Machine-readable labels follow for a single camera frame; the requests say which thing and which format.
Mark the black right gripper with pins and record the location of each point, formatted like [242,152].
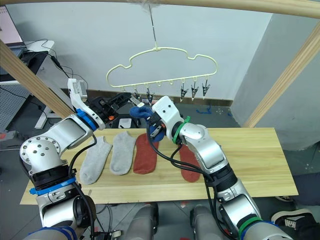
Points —
[157,125]

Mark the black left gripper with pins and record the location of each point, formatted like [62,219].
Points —
[102,107]

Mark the blue sock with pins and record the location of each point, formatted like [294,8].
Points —
[140,112]

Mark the red sock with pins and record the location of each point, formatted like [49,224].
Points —
[145,155]
[190,172]

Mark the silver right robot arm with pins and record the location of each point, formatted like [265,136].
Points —
[212,152]

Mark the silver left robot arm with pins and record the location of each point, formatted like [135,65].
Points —
[62,132]

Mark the cream plastic clip hanger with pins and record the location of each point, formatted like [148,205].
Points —
[157,49]

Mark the small white box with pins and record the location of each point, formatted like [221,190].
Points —
[125,123]

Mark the grey sock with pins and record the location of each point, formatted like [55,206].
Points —
[95,160]
[122,152]

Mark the grey rounded shell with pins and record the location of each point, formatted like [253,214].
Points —
[142,222]
[206,225]

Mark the grey perforated panel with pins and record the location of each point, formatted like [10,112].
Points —
[12,105]

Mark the grey power strip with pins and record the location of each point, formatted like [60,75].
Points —
[6,135]

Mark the computer monitor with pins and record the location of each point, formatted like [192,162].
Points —
[8,25]

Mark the black white sneaker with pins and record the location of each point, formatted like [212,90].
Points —
[283,198]
[290,220]

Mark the dark trouser leg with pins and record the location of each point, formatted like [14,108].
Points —
[307,190]

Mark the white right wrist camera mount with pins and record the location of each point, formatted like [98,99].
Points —
[166,110]

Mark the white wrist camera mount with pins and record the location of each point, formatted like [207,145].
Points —
[166,110]
[77,97]

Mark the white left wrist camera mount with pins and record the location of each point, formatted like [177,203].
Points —
[77,97]

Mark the slanted wooden frame beam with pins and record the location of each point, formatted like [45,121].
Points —
[282,82]
[30,77]

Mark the wooden frame crossbeam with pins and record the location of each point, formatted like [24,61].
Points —
[250,7]

